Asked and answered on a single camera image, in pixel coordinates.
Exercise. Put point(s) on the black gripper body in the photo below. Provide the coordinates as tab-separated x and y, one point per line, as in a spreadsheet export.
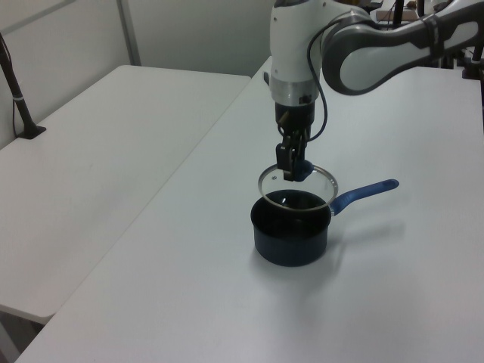
300	113

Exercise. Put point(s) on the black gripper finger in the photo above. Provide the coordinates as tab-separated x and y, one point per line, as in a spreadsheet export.
283	155
294	166

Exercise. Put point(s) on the glass lid with blue knob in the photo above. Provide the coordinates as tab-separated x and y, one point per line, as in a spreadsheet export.
319	185

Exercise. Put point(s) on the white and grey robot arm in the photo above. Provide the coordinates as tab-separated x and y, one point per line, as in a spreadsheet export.
291	45

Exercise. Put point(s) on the thin dark stand pole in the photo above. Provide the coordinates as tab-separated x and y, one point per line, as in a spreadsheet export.
397	11

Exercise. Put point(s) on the black pole with table clamp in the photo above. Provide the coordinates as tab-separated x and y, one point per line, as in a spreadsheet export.
472	70

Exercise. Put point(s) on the dark computer mouse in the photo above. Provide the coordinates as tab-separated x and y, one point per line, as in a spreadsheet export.
441	5

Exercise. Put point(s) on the white side table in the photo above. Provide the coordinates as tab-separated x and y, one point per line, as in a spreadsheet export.
87	159

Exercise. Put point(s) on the black pole with flat base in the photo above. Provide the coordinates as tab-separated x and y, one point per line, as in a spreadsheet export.
20	107

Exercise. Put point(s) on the grey partition post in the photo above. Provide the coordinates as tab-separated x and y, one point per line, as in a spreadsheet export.
130	34

